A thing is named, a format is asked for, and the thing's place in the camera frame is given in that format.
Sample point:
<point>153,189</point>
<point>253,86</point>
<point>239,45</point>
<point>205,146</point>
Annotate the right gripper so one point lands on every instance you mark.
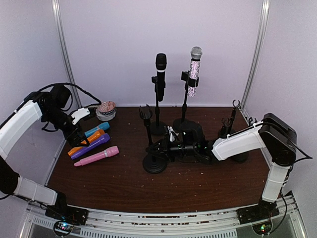
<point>163,153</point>

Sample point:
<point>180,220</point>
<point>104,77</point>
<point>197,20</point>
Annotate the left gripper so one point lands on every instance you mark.
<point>73,142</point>

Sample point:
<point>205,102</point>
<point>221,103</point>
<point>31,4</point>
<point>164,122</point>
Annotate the pink mic stand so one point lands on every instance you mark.
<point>151,164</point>

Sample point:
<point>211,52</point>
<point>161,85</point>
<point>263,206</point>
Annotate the orange microphone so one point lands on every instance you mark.
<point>91,138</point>

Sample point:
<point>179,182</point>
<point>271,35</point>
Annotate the purple microphone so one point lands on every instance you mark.
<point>101,140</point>

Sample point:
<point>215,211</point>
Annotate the pink microphone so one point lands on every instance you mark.
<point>109,152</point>

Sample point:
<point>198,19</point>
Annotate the blue microphone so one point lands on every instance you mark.
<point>103,126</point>

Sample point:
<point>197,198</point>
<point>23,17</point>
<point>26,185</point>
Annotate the glitter mic stand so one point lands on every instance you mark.
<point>178,122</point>

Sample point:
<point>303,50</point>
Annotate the mic stand front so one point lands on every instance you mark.
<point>242,157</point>

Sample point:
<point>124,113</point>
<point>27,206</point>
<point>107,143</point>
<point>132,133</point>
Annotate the black microphone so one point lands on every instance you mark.
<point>161,63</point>

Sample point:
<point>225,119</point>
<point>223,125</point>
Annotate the glitter silver microphone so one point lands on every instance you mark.
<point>196,54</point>

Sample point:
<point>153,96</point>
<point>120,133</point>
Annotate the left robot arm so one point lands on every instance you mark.
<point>46,105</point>

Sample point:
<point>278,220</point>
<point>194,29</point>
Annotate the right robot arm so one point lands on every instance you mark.
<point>270,133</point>

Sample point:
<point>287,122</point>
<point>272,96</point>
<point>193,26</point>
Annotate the black mic stand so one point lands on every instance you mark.
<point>157,127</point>

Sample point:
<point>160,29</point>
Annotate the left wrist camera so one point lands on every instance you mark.
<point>82,113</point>

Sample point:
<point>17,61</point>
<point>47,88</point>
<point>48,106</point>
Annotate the left aluminium post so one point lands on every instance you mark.
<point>60,31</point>

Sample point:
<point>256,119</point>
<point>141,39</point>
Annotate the aluminium post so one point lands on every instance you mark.
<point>257,51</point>
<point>60,31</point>

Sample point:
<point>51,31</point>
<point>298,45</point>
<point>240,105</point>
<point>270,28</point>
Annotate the front aluminium rail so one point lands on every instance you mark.
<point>223,223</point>

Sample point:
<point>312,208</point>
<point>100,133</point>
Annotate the right aluminium post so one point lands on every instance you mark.
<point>257,51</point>

